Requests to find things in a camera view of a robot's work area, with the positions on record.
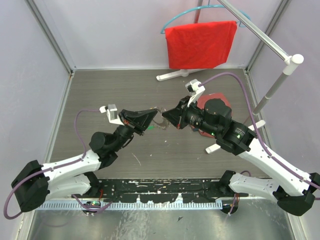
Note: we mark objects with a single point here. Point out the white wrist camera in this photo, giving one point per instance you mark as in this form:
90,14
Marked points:
112,114
195,89

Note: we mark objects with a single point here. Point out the bright red cloth on hanger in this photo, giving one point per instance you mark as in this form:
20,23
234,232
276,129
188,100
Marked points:
199,45

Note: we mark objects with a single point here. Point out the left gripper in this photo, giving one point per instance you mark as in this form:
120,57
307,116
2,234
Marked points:
144,118

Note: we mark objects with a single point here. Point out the grey slotted cable duct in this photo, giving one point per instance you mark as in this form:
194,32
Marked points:
178,205

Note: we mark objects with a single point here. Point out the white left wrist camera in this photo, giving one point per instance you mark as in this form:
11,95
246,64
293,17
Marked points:
112,114

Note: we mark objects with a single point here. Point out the dark red crumpled shirt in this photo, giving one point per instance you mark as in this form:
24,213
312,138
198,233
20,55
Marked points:
201,103

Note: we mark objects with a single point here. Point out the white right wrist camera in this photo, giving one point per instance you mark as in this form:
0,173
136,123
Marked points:
195,89

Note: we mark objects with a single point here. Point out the white clothes rack stand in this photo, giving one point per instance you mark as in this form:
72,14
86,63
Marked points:
285,114

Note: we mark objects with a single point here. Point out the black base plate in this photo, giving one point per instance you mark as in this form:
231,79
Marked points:
161,190

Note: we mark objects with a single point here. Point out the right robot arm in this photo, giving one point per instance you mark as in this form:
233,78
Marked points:
292,189

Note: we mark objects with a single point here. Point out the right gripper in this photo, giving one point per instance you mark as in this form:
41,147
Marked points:
177,116

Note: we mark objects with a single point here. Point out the teal clothes hanger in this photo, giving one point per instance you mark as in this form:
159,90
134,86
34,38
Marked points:
197,9

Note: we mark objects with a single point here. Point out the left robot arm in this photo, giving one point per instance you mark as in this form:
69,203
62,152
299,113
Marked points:
37,183

